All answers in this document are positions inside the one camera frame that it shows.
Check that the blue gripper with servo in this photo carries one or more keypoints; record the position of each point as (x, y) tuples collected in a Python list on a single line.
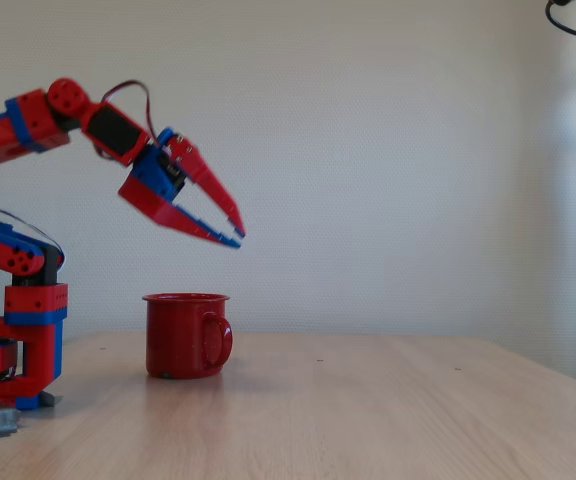
[(154, 184)]

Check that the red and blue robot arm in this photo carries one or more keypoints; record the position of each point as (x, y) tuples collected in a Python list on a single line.
[(33, 300)]

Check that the red speckled enamel mug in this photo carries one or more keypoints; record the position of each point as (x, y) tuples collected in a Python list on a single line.
[(178, 340)]

